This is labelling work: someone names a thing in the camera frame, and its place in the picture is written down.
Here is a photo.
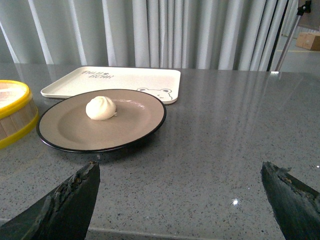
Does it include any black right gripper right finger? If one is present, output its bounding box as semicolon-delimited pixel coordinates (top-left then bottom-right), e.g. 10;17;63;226
261;161;320;240

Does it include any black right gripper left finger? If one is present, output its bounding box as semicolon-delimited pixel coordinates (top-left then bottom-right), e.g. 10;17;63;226
0;161;100;240

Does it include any brown plate with black rim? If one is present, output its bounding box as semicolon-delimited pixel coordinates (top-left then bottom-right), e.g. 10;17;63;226
36;89;167;153

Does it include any white steamed bun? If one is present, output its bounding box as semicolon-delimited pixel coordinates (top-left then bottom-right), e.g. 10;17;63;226
85;96;117;121

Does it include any cream bear serving tray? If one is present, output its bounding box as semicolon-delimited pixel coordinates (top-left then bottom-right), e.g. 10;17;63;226
41;66;181;105

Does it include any yellow rimmed bamboo steamer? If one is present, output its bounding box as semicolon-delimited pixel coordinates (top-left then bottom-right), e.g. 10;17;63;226
0;79;39;149

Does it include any cardboard box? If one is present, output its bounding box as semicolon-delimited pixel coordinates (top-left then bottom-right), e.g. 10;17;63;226
295;32;320;51

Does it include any grey pleated curtain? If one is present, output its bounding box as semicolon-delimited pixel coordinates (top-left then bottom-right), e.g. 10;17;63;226
0;0;289;71

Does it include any metal tripod leg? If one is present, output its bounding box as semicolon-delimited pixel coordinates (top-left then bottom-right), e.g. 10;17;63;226
274;0;312;72

